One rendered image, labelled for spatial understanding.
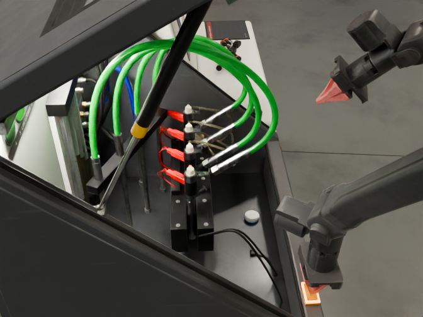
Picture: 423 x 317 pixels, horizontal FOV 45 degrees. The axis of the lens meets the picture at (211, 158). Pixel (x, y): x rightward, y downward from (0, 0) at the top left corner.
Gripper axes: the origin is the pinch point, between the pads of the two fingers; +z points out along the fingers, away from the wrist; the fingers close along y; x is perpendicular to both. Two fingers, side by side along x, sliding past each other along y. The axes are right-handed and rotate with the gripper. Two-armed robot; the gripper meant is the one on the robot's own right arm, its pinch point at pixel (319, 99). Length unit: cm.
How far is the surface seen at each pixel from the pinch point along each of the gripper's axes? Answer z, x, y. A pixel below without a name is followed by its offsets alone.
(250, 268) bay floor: 35.2, 19.6, -19.0
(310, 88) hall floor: 85, -206, -85
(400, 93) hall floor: 44, -213, -128
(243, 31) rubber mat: 36, -79, 5
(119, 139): 34.6, 15.3, 26.0
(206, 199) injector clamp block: 33.0, 13.0, 0.4
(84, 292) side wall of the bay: 27, 56, 21
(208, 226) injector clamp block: 31.5, 21.4, -1.3
